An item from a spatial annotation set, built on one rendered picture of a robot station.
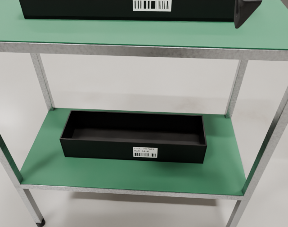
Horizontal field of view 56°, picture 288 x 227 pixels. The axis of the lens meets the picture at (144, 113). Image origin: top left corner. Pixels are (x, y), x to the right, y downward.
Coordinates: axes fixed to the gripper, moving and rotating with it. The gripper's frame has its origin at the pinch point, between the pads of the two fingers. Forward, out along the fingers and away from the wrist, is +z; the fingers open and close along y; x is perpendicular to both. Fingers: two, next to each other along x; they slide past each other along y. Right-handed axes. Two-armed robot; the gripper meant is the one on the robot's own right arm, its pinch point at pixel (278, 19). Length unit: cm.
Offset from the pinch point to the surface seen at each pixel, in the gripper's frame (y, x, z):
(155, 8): 13.2, -27.8, 28.2
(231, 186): -16, 10, 80
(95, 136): 38, -13, 90
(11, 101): 112, -59, 151
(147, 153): 15, -3, 81
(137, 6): 17.8, -28.2, 27.6
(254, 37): -10.0, -18.2, 27.4
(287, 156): -66, -12, 131
